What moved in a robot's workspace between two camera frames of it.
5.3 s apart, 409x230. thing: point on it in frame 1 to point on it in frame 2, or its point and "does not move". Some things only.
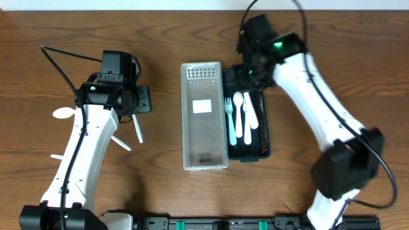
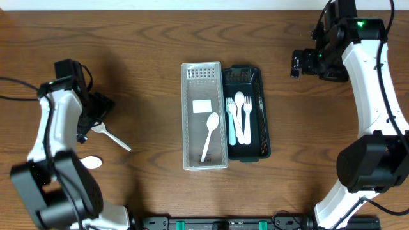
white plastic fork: (247, 137) does not move
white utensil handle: (137, 128) to (212, 121)
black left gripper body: (144, 99) to (96, 110)
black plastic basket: (259, 148) does not move
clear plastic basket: (203, 123) does not move
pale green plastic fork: (229, 109) does not move
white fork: (254, 119) to (246, 103)
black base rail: (281, 222) does not move
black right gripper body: (244, 78) to (300, 64)
